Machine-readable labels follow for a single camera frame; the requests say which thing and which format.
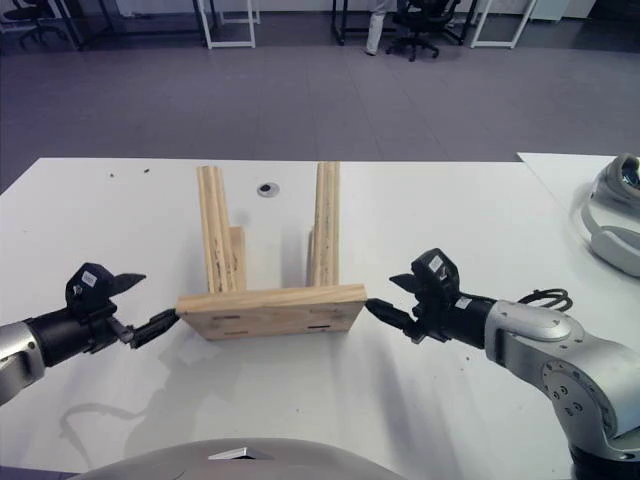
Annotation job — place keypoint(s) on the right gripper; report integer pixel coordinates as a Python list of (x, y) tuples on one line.
[(460, 320)]

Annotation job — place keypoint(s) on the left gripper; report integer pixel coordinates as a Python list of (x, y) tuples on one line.
[(65, 330)]

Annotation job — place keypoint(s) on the wooden seat board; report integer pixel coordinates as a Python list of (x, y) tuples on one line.
[(270, 312)]

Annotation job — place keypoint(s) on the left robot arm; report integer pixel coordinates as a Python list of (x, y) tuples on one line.
[(15, 355)]

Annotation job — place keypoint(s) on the wooden leg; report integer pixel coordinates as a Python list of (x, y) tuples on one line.
[(327, 225), (214, 230)]

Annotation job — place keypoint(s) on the wooden cross bar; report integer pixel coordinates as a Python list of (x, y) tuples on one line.
[(238, 257)]

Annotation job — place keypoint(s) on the robot body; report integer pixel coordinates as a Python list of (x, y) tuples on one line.
[(235, 462)]

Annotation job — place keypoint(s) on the white headset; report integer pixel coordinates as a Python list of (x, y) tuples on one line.
[(607, 235)]

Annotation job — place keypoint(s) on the person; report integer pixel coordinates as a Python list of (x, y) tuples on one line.
[(376, 27)]

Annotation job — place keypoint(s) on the black office chair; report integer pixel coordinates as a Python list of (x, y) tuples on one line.
[(420, 25)]

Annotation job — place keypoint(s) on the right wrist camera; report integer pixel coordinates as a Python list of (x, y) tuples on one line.
[(435, 270)]

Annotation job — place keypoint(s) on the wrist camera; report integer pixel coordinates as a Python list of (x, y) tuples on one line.
[(435, 270), (90, 287)]

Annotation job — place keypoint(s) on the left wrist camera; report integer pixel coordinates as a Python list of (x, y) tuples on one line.
[(90, 287)]

